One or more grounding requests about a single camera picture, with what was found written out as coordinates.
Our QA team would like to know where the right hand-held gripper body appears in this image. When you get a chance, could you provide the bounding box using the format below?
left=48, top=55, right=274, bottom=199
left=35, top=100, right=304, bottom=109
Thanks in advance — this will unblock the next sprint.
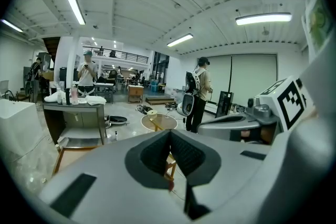
left=196, top=76, right=316, bottom=145

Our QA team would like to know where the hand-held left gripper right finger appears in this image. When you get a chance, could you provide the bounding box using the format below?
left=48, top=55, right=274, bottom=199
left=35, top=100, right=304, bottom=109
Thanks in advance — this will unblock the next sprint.
left=170, top=130, right=222, bottom=187

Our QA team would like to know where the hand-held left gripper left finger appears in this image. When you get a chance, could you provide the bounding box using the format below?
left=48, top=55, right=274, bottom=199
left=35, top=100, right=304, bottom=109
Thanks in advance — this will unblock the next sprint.
left=124, top=130, right=172, bottom=190

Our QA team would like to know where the white roller blind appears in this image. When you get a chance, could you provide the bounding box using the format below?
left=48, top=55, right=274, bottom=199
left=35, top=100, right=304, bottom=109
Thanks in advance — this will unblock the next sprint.
left=209, top=56, right=233, bottom=103
left=231, top=55, right=278, bottom=108

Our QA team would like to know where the wooden chair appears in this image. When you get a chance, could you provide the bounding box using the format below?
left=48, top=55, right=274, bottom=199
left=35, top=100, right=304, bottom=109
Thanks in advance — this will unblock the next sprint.
left=163, top=152, right=177, bottom=182

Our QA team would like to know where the low wooden platform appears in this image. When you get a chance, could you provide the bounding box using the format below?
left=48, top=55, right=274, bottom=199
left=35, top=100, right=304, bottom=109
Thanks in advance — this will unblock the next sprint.
left=144, top=97, right=176, bottom=106

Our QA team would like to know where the wooden cabinet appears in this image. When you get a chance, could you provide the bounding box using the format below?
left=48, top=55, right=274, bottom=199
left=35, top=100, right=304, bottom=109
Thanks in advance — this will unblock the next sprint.
left=128, top=84, right=145, bottom=104

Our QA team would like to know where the wooden stool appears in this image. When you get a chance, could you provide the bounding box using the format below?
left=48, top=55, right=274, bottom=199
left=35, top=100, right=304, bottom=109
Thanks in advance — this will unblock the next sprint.
left=51, top=145, right=102, bottom=177

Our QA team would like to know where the white folded cloth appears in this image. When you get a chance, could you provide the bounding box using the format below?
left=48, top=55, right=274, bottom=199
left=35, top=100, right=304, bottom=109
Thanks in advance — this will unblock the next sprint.
left=85, top=94, right=108, bottom=106
left=44, top=92, right=64, bottom=103

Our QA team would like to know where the dark grey table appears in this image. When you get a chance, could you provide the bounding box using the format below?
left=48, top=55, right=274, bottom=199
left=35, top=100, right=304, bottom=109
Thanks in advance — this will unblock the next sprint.
left=41, top=100, right=108, bottom=146

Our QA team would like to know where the long ceiling light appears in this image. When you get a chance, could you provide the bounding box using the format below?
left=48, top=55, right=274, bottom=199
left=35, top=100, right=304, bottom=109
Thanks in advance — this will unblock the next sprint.
left=235, top=12, right=293, bottom=26
left=0, top=18, right=24, bottom=33
left=166, top=33, right=194, bottom=48
left=66, top=0, right=87, bottom=26

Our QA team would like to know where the pink bottle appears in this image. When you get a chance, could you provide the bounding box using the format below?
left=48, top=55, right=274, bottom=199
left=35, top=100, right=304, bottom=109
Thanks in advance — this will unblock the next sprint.
left=71, top=83, right=80, bottom=106

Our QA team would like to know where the person's white printed shirt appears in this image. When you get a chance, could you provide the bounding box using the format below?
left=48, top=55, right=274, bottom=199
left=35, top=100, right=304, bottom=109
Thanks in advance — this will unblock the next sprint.
left=301, top=0, right=336, bottom=62

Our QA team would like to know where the black balcony railing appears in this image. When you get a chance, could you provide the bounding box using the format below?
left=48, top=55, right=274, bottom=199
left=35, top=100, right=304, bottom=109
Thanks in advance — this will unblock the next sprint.
left=82, top=46, right=149, bottom=64

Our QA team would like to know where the white cabinet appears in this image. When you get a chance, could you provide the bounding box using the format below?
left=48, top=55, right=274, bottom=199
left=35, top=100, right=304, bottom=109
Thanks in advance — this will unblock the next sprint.
left=0, top=98, right=45, bottom=157

